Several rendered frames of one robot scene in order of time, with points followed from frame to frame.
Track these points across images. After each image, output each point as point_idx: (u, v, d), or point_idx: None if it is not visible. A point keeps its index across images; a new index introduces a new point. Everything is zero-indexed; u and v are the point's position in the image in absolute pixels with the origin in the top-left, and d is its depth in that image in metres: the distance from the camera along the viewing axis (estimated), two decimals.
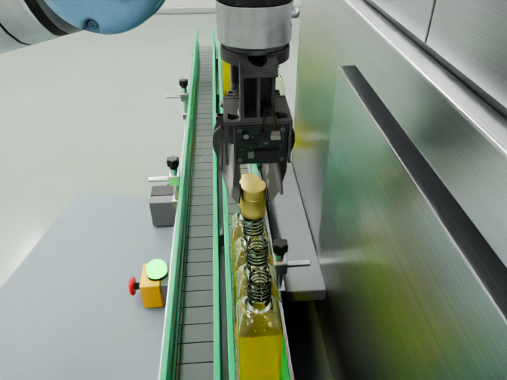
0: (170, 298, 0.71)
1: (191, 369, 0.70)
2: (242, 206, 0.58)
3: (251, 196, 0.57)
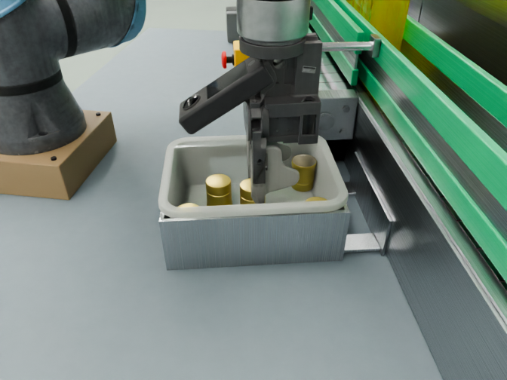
0: None
1: None
2: None
3: None
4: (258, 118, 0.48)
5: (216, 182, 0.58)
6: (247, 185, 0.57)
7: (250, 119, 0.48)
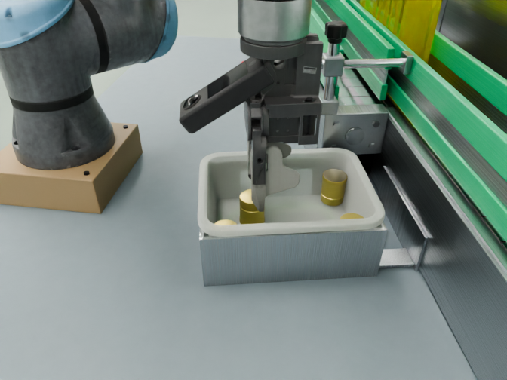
0: (312, 11, 0.79)
1: None
2: None
3: None
4: (258, 118, 0.48)
5: (250, 198, 0.59)
6: None
7: (250, 119, 0.48)
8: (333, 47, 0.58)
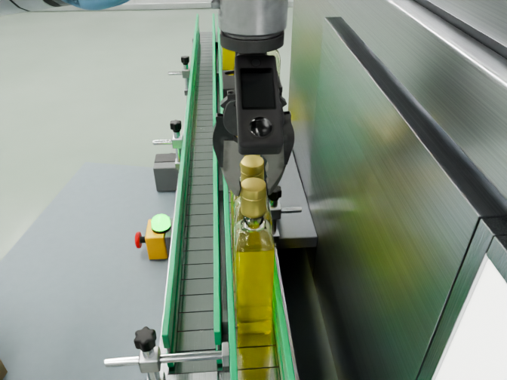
0: (174, 236, 0.79)
1: (193, 299, 0.78)
2: None
3: None
4: (280, 104, 0.51)
5: (258, 185, 0.57)
6: (253, 163, 0.62)
7: (282, 107, 0.51)
8: (144, 353, 0.58)
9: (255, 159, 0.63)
